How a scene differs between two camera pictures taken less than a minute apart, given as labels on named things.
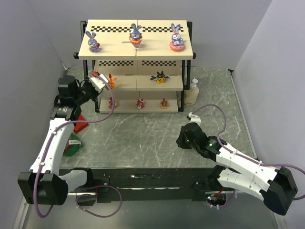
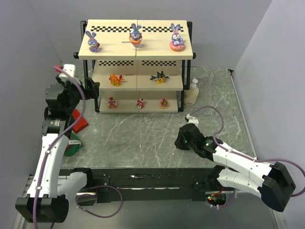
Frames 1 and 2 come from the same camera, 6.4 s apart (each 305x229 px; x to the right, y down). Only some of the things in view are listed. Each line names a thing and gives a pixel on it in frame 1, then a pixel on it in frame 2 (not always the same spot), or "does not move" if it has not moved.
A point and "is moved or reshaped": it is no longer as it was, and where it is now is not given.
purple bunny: (94, 46) does not move
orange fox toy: (112, 80) is moved or reshaped
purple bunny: (177, 44) does not move
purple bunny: (136, 36) does not move
